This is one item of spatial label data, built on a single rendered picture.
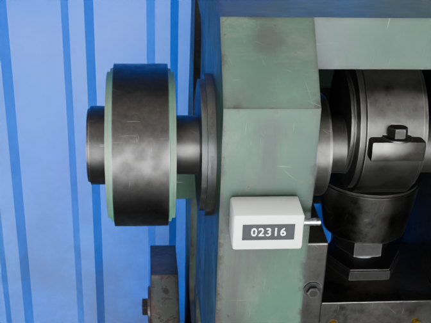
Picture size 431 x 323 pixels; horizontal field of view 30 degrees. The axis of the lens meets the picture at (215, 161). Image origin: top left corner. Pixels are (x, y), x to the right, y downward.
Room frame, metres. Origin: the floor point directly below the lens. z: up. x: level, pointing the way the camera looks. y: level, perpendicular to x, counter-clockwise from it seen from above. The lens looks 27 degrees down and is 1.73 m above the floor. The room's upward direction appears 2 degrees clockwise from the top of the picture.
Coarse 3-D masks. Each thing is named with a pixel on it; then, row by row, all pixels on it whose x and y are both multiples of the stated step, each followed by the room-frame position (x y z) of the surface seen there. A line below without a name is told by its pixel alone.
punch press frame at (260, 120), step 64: (192, 0) 1.26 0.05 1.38; (256, 0) 0.85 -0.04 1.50; (320, 0) 0.85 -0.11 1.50; (384, 0) 0.86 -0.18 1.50; (192, 64) 1.23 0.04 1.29; (256, 64) 0.75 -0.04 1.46; (320, 64) 0.79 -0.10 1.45; (384, 64) 0.80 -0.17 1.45; (256, 128) 0.71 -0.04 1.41; (256, 192) 0.71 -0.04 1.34; (192, 256) 1.20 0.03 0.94; (256, 256) 0.71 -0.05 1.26; (192, 320) 1.12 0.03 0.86; (256, 320) 0.71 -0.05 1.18
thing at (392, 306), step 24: (336, 264) 0.83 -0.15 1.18; (360, 264) 0.83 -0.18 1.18; (384, 264) 0.83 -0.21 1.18; (408, 264) 0.85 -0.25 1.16; (336, 288) 0.80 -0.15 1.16; (360, 288) 0.80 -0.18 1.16; (384, 288) 0.80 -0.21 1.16; (408, 288) 0.80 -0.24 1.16; (336, 312) 0.77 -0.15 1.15; (360, 312) 0.77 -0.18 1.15; (384, 312) 0.77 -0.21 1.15; (408, 312) 0.78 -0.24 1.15
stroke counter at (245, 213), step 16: (240, 208) 0.69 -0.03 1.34; (256, 208) 0.69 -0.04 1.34; (272, 208) 0.69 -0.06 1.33; (288, 208) 0.69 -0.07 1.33; (240, 224) 0.67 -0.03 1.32; (256, 224) 0.67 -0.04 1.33; (272, 224) 0.67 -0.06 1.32; (288, 224) 0.68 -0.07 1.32; (304, 224) 0.69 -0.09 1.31; (320, 224) 0.70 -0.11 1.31; (240, 240) 0.67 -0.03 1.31; (256, 240) 0.67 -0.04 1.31; (272, 240) 0.68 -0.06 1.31; (288, 240) 0.68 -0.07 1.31
